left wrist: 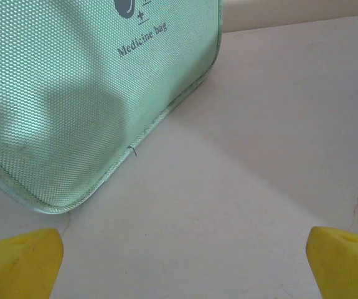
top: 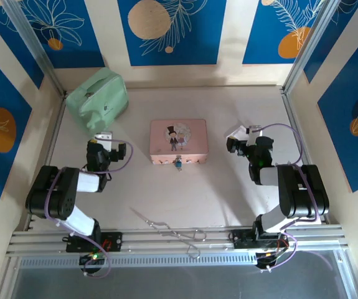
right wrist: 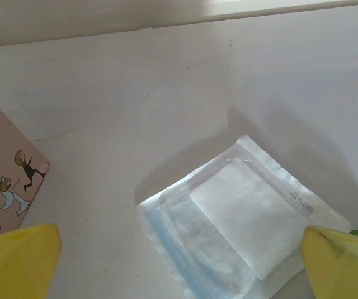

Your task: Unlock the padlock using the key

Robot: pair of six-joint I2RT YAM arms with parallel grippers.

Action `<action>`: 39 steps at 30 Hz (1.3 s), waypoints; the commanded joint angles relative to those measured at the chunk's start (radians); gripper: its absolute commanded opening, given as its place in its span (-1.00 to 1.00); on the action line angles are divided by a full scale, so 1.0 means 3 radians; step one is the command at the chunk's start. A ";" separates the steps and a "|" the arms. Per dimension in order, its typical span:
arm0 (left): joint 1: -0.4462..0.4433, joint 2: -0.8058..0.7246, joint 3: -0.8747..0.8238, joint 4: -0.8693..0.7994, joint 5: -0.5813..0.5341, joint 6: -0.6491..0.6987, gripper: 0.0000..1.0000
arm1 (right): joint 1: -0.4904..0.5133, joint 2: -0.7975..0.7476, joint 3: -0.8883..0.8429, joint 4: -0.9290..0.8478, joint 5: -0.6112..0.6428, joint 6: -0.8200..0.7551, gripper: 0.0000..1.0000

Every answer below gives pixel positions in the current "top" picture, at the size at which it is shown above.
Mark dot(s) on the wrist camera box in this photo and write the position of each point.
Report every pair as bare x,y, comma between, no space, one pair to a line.
255,130
104,136

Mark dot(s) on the clear plastic bag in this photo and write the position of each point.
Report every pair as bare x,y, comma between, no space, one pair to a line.
237,132

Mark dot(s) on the mint green zip pouch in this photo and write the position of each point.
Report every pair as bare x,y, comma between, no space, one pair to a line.
96,99

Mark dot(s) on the aluminium table side rail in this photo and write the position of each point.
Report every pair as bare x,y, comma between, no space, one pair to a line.
292,115
52,137

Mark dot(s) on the black base plate left arm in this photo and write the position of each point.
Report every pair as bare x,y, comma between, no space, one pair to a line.
113,241

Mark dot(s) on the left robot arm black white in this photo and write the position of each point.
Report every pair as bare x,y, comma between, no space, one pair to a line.
54,199

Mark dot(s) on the aluminium frame cross rail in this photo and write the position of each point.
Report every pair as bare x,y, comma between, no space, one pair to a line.
172,246

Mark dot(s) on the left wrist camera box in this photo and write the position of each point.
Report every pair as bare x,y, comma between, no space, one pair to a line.
104,136

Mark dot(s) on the aluminium frame post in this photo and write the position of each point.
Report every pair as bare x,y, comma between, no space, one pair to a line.
34,46
309,46

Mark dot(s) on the circuit board with green light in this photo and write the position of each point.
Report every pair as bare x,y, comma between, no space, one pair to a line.
93,258

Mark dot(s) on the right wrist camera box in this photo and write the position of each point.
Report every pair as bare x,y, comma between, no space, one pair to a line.
255,130

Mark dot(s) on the pink tin box wedding couple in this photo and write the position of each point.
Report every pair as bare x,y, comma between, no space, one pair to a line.
178,140

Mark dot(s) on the long metal forceps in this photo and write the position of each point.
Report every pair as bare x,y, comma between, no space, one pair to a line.
169,232

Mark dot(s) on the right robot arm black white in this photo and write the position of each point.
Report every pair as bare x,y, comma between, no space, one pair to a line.
303,193

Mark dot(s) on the black base plate right arm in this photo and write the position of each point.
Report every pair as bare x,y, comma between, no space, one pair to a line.
242,238

